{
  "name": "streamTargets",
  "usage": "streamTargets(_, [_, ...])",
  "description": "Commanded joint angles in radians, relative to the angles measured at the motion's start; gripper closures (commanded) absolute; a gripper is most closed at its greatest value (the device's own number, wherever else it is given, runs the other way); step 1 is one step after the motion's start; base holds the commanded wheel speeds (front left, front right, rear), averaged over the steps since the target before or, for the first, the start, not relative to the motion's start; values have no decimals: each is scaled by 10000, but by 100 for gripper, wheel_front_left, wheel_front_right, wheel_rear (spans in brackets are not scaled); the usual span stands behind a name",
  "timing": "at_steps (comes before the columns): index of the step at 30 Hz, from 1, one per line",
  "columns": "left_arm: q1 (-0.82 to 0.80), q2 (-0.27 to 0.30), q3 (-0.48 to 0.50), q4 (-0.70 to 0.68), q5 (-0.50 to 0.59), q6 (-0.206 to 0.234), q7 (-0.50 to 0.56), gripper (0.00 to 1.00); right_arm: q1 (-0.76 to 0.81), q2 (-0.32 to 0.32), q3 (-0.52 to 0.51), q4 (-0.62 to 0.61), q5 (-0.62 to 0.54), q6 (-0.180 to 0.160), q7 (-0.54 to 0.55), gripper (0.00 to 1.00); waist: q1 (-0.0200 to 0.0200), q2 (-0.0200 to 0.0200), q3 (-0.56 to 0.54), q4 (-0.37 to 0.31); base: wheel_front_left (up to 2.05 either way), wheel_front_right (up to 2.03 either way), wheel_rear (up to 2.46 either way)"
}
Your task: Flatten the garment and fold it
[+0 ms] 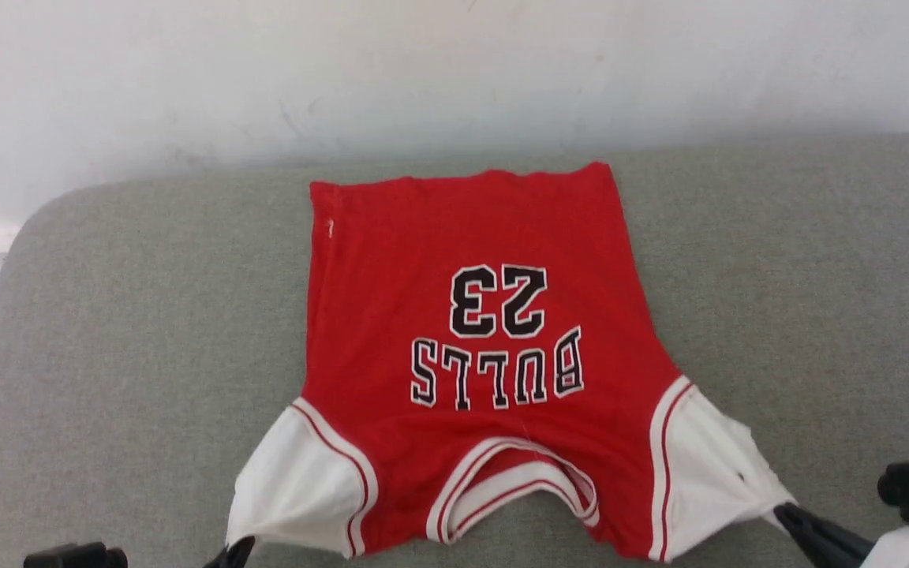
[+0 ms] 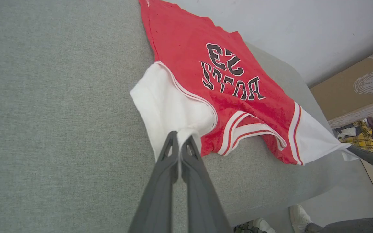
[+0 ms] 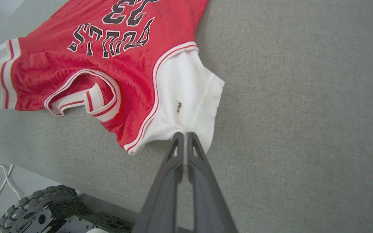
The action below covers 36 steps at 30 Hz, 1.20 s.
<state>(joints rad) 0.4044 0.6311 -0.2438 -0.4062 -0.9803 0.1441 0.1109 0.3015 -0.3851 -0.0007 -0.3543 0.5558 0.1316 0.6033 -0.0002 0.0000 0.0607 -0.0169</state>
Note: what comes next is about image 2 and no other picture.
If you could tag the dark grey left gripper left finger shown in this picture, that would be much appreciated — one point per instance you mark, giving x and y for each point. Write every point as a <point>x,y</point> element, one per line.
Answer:
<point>157,194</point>

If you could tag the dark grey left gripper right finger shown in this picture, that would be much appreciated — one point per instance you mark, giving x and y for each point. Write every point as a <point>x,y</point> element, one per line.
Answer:
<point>202,200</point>

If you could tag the red and white jersey shirt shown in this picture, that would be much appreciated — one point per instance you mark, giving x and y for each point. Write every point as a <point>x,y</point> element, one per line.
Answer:
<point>189,48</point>

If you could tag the yellow plaid garment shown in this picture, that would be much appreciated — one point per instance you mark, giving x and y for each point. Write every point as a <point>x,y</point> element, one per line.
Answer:
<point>363,139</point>

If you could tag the whitewashed wooden board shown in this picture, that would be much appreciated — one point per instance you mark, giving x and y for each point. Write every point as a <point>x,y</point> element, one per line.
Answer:
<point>361,114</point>

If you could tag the patterned white sneaker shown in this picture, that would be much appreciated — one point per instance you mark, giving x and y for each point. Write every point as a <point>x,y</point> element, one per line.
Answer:
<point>254,226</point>

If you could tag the cardboard box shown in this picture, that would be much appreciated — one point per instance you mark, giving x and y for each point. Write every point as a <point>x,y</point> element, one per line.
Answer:
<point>342,97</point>

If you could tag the grey fabric sofa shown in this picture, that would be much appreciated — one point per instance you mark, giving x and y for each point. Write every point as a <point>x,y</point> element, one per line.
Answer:
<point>60,113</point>

